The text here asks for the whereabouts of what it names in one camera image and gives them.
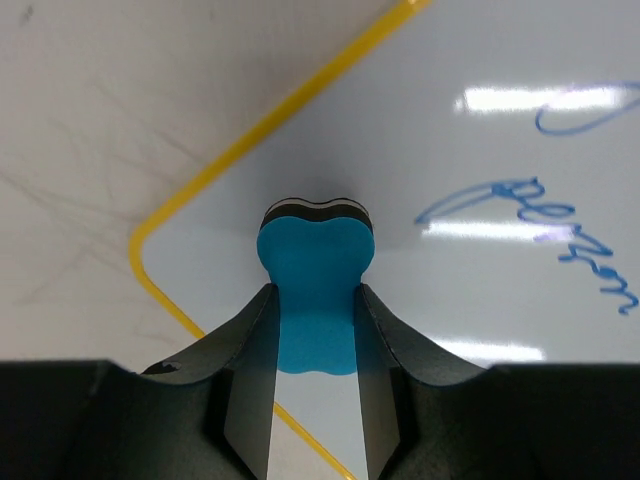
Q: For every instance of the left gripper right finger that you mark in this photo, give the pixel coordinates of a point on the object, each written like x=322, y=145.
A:
x=429, y=414

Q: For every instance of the blue whiteboard eraser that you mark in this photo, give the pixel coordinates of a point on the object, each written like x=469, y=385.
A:
x=316, y=254

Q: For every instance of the yellow framed whiteboard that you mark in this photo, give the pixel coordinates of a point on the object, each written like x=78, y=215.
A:
x=496, y=146

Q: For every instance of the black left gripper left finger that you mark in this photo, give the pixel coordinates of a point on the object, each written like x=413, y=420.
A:
x=202, y=413

